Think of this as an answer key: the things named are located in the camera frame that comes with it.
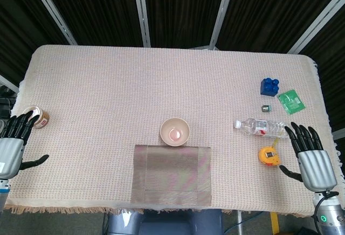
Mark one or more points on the dark pleated curtain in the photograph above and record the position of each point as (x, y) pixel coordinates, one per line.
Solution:
(183, 3)

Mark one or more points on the metal table leg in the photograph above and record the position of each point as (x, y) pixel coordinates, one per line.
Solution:
(239, 222)

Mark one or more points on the blue toy building block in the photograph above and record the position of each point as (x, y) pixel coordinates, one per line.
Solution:
(269, 88)

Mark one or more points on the small metal clip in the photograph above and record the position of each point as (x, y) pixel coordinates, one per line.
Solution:
(266, 108)

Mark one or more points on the yellow tape measure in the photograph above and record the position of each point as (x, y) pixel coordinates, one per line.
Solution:
(268, 157)

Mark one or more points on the green sachet packet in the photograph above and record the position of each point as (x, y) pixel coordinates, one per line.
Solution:
(291, 102)

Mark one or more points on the left black-fingered robot hand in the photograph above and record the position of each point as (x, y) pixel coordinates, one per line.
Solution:
(10, 154)

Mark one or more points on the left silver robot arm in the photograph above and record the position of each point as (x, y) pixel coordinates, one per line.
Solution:
(3, 194)

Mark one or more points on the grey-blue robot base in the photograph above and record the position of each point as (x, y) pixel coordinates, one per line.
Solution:
(167, 224)

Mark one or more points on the brown woven placemat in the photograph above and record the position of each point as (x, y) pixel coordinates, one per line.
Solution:
(169, 173)

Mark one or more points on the pink woven tablecloth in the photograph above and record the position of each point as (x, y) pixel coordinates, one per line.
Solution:
(107, 84)

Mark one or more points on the small brown jar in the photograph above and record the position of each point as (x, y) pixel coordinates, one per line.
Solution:
(43, 120)

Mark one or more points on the white frame post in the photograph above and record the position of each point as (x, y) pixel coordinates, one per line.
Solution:
(222, 11)
(51, 8)
(318, 22)
(8, 82)
(143, 11)

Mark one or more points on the right black-fingered robot hand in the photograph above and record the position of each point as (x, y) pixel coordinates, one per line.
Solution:
(318, 167)

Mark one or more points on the light brown bowl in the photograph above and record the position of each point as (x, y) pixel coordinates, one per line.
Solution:
(175, 132)

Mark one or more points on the clear plastic water bottle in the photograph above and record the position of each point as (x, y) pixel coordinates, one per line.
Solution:
(258, 127)

